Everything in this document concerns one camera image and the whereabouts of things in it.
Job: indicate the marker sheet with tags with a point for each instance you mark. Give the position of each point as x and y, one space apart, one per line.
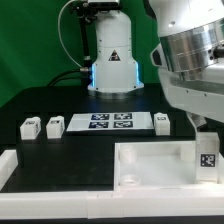
110 121

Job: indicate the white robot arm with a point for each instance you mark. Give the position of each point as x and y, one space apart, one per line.
189 56

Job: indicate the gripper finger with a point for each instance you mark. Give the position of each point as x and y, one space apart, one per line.
197 121

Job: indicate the white square tabletop part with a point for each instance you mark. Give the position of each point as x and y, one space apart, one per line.
168 164

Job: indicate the white U-shaped obstacle fence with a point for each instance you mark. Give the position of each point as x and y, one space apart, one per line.
204 200

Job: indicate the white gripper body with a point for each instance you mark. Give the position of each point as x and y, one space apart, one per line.
203 97

